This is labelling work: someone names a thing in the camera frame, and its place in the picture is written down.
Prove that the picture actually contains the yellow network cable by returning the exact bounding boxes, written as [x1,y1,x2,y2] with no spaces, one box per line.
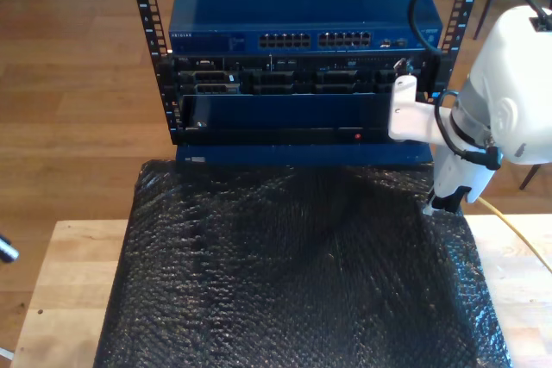
[476,196,552,275]

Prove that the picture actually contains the black rack shelf tray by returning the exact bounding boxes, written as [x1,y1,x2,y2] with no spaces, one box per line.
[172,91,435,146]

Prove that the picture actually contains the black rack server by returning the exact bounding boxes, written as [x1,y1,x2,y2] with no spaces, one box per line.
[172,52,441,97]

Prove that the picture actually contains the black bubble-wrap mat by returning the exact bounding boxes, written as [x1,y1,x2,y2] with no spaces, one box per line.
[92,159,514,368]

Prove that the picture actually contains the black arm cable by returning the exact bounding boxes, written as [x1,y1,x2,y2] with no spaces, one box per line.
[408,0,552,172]

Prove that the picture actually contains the blue rack base plate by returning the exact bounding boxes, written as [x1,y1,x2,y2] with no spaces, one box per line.
[175,142,435,166]

